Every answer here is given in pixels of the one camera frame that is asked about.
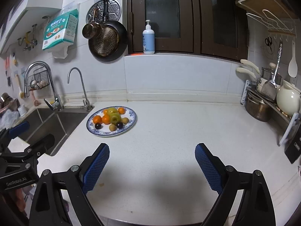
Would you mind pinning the orange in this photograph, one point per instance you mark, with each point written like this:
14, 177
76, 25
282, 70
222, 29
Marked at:
97, 119

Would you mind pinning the white upper cabinet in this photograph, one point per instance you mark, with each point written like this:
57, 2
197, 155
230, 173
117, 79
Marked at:
22, 18

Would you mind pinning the black frying pan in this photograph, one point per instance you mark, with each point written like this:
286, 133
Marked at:
122, 39

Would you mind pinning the white wire rack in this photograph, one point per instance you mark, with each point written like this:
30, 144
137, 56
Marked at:
272, 22

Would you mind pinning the metal spatula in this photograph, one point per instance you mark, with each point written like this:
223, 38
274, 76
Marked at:
269, 89

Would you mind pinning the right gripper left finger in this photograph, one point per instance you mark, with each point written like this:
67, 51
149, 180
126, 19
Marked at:
48, 207

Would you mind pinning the stainless steel pot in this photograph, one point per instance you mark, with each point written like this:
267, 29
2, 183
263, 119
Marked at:
257, 108

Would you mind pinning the stainless steel sink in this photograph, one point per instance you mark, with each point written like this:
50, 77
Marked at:
44, 121

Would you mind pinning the white handled pot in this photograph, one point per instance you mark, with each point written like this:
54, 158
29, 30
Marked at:
248, 72
250, 64

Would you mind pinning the dark plum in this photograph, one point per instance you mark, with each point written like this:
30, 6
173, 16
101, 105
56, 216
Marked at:
98, 126
119, 125

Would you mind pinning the small brownish-green round fruit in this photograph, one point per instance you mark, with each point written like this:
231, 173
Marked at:
125, 120

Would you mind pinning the teal paper towel box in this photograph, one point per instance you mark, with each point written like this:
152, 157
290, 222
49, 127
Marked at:
60, 33

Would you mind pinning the white rice paddle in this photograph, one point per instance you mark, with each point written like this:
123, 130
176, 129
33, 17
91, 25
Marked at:
292, 67

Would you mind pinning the left hand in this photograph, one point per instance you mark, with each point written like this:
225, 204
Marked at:
18, 198

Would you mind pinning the blue white patterned plate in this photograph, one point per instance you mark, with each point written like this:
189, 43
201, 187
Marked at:
104, 131

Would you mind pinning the black scissors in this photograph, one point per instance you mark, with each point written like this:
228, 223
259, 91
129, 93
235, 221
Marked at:
268, 42

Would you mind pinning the black cleaver knife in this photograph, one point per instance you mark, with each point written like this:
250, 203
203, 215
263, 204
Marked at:
292, 150

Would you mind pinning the blue soap pump bottle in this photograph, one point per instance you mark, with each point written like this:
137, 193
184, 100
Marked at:
148, 36

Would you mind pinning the white handled pot upper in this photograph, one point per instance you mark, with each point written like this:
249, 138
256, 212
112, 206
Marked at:
250, 64

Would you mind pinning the wooden cutting board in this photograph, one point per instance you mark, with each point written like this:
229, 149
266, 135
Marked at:
279, 8

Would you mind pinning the small green-brown fruit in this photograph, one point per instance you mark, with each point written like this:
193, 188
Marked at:
112, 127

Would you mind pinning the round metal steamer rack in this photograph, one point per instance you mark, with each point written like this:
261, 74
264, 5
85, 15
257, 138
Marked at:
95, 13

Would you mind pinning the large chrome kitchen faucet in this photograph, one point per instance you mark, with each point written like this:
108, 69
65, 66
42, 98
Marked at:
57, 105

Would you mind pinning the wire sponge basket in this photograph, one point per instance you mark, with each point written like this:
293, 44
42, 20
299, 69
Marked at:
38, 80

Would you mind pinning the dark wooden window frame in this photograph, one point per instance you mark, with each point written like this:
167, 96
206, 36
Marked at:
216, 28

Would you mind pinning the copper perforated strainer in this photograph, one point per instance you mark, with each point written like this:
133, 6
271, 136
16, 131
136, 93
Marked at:
94, 29

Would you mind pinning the white dish rack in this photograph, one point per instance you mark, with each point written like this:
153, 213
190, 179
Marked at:
291, 123

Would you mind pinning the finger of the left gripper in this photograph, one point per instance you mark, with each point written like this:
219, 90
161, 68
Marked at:
14, 132
29, 156

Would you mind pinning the large green apple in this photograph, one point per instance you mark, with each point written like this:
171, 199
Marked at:
112, 110

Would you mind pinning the white handled pot lower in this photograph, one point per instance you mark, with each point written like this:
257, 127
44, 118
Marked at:
248, 72

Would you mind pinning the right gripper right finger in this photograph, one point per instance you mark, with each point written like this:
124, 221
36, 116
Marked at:
255, 208

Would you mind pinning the white ceramic kettle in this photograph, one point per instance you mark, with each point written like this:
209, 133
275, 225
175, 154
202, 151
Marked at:
288, 98

